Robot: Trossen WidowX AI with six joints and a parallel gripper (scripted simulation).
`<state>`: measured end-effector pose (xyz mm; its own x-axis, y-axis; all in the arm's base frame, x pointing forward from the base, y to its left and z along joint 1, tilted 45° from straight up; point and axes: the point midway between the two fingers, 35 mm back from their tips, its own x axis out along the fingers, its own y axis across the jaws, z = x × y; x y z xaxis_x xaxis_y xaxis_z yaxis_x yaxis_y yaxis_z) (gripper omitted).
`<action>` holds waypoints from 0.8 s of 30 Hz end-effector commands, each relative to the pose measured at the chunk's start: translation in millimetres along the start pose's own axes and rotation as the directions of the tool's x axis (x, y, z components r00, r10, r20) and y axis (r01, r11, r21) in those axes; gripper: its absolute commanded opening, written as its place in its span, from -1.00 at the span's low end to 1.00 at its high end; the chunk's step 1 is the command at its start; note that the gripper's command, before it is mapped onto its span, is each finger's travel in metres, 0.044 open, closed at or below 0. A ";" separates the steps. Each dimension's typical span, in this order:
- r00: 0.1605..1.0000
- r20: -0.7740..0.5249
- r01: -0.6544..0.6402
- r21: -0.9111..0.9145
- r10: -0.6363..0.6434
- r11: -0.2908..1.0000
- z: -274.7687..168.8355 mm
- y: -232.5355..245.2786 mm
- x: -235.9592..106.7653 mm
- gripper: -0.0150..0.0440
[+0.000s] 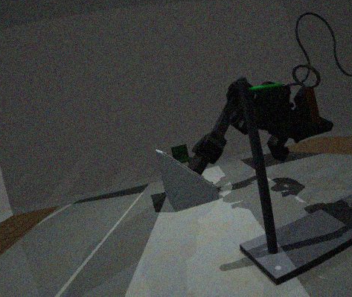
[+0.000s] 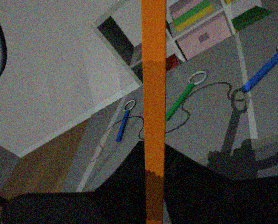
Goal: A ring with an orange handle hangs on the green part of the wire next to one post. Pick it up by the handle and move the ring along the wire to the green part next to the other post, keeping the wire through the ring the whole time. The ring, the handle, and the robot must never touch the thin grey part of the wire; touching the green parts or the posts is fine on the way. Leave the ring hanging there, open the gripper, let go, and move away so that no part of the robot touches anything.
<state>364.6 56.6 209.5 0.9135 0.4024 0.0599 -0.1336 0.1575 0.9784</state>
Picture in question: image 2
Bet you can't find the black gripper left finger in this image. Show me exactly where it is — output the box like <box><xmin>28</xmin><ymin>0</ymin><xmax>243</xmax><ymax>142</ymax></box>
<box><xmin>0</xmin><ymin>141</ymin><xmax>147</xmax><ymax>224</ymax></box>

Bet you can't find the green handle with white loop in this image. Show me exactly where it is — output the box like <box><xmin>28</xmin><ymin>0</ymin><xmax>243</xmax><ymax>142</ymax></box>
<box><xmin>166</xmin><ymin>71</ymin><xmax>207</xmax><ymax>121</ymax></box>

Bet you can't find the blue wand with grey loop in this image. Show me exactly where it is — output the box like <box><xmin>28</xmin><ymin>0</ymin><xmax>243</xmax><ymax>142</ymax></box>
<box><xmin>242</xmin><ymin>52</ymin><xmax>278</xmax><ymax>92</ymax></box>
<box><xmin>116</xmin><ymin>100</ymin><xmax>136</xmax><ymax>142</ymax></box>

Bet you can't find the grey loop with orange handle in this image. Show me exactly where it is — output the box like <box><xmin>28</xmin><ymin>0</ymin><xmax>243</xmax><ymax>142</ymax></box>
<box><xmin>141</xmin><ymin>0</ymin><xmax>167</xmax><ymax>224</ymax></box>

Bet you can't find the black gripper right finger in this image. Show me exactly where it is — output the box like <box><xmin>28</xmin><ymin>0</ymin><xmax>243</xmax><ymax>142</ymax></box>
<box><xmin>163</xmin><ymin>143</ymin><xmax>278</xmax><ymax>224</ymax></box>

